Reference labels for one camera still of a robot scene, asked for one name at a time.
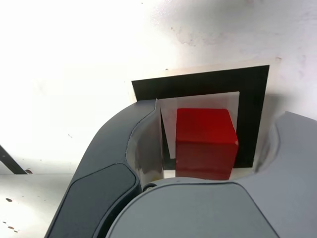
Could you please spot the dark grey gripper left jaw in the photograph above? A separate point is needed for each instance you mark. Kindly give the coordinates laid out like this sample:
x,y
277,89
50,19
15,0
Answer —
x,y
111,148

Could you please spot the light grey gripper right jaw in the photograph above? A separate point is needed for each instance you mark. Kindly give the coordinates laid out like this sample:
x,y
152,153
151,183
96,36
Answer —
x,y
198,213

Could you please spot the red cube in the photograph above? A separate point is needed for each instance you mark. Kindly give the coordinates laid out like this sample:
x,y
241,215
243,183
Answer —
x,y
205,148

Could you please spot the black tape square outline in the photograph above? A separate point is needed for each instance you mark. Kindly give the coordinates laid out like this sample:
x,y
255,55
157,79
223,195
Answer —
x,y
198,81

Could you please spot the black tape strip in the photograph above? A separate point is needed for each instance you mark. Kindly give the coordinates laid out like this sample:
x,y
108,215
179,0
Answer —
x,y
12,161

